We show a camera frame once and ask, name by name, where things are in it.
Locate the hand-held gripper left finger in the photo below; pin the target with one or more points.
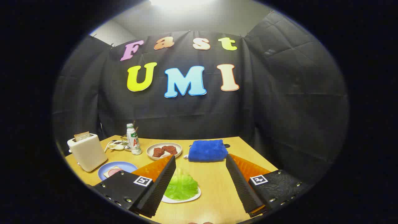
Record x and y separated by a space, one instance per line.
158 186

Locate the white toaster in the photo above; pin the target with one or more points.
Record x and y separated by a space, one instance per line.
88 152

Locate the pink ham slice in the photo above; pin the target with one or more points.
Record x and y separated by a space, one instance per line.
113 171

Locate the black backdrop cloth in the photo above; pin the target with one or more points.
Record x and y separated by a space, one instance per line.
186 115

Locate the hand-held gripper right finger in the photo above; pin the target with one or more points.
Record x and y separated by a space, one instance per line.
244 186

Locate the white bottle green label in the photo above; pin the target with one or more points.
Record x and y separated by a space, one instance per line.
134 146

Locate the red meat piece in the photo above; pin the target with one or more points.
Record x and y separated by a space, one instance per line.
170 149
158 152

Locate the beige bowl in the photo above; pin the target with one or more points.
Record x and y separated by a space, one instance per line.
165 144

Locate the brown bread slice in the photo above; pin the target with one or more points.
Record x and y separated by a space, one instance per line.
82 136

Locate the green lettuce leaf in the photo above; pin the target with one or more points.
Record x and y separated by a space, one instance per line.
182 186

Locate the blue towel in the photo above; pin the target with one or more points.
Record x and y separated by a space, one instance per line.
206 151

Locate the blue plate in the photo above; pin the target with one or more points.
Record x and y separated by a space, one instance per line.
124 165

